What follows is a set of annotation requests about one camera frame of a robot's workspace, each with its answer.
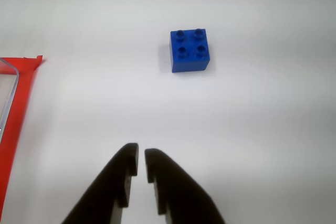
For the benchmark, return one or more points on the transparent plastic box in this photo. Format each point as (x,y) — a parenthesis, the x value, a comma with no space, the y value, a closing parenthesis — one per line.
(8,90)

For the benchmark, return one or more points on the blue lego brick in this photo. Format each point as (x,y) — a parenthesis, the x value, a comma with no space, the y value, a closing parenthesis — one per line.
(190,64)

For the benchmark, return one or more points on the red tape frame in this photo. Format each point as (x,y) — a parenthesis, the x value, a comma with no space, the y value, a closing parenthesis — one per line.
(23,90)

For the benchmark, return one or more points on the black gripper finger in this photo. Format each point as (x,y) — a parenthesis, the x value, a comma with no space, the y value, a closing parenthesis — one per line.
(181,195)
(110,182)

